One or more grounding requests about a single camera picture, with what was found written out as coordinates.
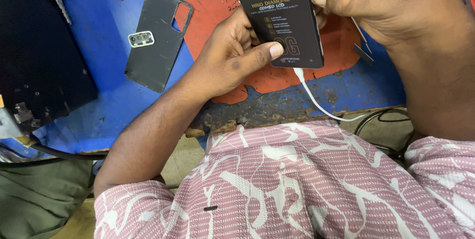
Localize person's right hand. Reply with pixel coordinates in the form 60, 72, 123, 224
307, 0, 464, 47

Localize person's left hand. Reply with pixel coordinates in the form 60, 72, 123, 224
184, 6, 285, 101

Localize black phone display with film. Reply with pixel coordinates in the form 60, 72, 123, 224
225, 0, 325, 70

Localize metal tweezers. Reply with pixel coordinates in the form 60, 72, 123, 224
350, 17, 373, 55

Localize small black flat tool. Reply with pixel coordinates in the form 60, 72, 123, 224
352, 43, 375, 65

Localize orange work mat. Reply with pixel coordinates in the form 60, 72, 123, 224
174, 0, 362, 105

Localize black phone back cover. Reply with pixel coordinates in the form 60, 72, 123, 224
124, 0, 194, 94

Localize pink patterned shirt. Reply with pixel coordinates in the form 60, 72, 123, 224
93, 119, 475, 239

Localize black flat plate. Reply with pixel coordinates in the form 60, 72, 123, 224
0, 0, 99, 134

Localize grey metal clamp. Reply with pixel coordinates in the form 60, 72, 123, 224
0, 94, 42, 140

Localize olive green trousers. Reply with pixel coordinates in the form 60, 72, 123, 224
0, 158, 95, 239

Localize silver camera lens bezel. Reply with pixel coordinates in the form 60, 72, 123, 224
128, 30, 156, 48

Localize white charging cable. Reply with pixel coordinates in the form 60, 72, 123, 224
293, 68, 369, 122

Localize thin black cable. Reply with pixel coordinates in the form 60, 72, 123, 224
354, 108, 415, 162

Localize thick black cable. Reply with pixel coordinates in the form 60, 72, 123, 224
0, 142, 109, 168

